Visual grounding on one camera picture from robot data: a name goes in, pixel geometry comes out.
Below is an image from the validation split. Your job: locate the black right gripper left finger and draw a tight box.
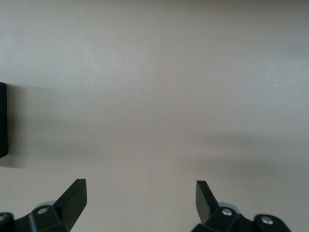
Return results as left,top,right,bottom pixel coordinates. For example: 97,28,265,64
0,178,88,232

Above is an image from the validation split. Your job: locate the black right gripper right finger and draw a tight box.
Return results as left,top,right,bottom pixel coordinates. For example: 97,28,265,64
190,180,293,232

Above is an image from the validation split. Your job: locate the black rectangular plastic box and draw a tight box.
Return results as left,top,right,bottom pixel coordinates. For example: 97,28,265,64
0,82,8,159

